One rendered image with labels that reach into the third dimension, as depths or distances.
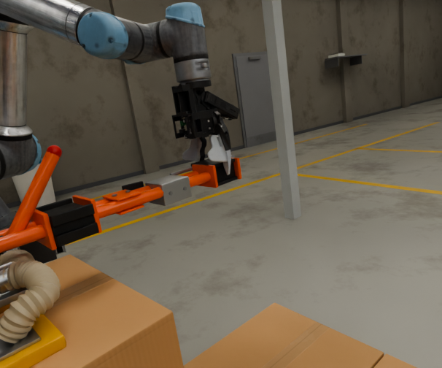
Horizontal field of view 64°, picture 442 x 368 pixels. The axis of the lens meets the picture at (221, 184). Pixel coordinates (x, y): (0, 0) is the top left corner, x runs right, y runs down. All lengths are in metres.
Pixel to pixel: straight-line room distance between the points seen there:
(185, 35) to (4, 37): 0.48
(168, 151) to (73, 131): 1.92
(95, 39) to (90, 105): 6.34
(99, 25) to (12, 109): 0.47
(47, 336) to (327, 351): 0.80
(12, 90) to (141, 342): 0.75
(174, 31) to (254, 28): 8.38
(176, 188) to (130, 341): 0.32
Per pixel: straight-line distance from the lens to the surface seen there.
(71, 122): 6.94
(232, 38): 8.69
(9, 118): 1.09
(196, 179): 0.76
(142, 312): 0.57
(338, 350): 1.15
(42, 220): 0.61
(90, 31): 0.71
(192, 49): 0.77
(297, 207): 3.63
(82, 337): 0.57
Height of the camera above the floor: 1.27
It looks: 14 degrees down
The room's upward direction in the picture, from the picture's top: 8 degrees counter-clockwise
